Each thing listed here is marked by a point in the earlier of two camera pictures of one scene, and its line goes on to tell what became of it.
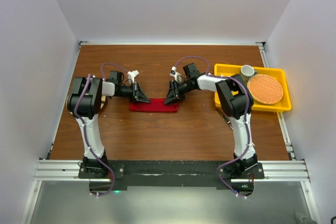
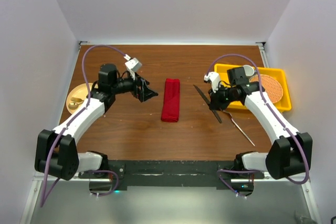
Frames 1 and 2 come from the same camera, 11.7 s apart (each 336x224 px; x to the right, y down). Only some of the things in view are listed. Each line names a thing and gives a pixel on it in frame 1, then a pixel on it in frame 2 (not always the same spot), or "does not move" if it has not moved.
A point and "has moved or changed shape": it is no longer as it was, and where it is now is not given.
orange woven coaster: [265, 88] does not move
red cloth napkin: [156, 105] has moved or changed shape
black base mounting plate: [106, 176] does not move
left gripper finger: [138, 94] to [147, 83]
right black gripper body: [183, 88] to [221, 97]
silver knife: [226, 118] to [209, 101]
